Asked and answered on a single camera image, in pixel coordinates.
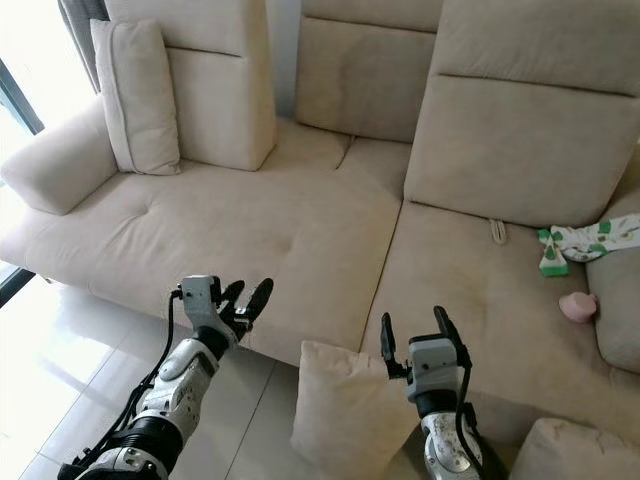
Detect beige pillow with piped edge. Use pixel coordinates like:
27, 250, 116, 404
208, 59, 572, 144
90, 18, 183, 177

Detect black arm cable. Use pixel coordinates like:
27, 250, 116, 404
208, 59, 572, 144
456, 345, 486, 480
82, 285, 185, 471

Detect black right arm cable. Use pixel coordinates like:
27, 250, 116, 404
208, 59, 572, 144
456, 345, 486, 480

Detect small pink round object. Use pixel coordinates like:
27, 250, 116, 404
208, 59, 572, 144
560, 292, 598, 323

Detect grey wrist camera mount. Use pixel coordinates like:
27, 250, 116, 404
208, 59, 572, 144
407, 338, 462, 391
180, 275, 224, 327

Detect plain beige square pillow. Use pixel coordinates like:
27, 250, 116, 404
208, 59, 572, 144
290, 340, 423, 480
510, 418, 640, 480

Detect grey curtain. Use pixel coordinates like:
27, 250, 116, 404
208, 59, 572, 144
57, 0, 109, 96

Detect green white patterned cloth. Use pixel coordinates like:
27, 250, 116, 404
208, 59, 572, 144
537, 216, 640, 278

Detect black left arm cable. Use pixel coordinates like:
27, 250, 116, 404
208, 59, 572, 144
82, 285, 185, 471

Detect wide beige sofa back cushion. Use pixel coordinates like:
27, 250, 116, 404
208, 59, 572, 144
405, 0, 640, 229

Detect beige fabric sofa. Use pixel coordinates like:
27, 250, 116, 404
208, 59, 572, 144
0, 0, 640, 451

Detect black window frame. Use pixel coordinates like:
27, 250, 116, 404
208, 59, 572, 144
0, 62, 47, 307

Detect low beige sofa back cushion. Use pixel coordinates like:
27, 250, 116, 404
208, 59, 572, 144
295, 0, 446, 143

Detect narrow beige sofa back cushion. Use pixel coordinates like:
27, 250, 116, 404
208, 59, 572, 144
105, 0, 277, 171

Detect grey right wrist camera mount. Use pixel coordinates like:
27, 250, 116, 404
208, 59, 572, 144
407, 338, 462, 391

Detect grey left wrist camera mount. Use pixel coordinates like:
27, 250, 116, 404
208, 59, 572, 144
180, 275, 224, 327

